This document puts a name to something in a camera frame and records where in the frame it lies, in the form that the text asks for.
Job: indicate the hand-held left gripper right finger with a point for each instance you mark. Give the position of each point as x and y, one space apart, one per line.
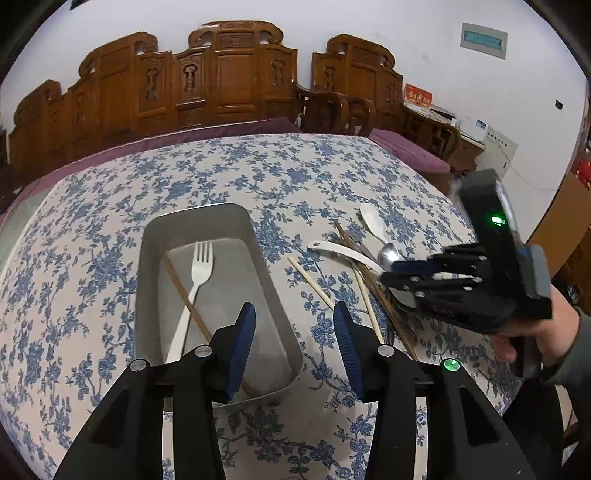
346 346

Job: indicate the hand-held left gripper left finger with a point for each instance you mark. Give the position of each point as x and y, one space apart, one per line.
240 350

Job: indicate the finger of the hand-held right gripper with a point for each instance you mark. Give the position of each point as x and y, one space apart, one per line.
457 261
438 288

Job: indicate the light bamboo chopstick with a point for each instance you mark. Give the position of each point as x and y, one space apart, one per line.
367 304
310 282

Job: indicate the dark brown chopstick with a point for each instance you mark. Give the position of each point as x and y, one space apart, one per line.
355 251

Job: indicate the white rice spoon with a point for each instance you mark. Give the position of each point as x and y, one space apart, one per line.
373 224

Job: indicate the rectangular metal tray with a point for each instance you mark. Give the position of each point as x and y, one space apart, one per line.
231 258

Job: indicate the white plastic ladle spoon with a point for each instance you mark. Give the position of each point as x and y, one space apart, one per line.
341 251

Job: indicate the person's right forearm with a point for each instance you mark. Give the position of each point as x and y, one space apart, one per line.
577 355

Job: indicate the person's right hand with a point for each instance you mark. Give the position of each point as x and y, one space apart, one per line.
558 330

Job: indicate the white plastic fork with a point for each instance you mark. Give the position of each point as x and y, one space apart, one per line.
199 277

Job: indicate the brown wooden chopstick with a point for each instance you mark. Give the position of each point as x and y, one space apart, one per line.
181 288

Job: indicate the short purple seat cushion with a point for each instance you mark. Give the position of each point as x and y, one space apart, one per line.
411 150

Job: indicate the wooden side table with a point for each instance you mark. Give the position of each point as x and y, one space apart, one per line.
431 136

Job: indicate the white cardboard box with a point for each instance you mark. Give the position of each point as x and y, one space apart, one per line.
473 128

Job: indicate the blue floral tablecloth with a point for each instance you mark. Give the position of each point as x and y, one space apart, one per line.
115 277

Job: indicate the red box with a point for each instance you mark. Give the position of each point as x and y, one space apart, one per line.
418 96

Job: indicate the small carved wooden sofa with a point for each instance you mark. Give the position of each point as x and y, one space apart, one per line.
355 78

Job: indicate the long purple seat cushion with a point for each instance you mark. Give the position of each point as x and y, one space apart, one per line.
138 145

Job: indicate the large carved wooden sofa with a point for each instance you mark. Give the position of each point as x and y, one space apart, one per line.
161 92

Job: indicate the white wall cabinet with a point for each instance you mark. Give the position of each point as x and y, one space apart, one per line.
496 152

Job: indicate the grey wall panel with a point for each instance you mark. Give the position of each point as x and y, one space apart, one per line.
484 40

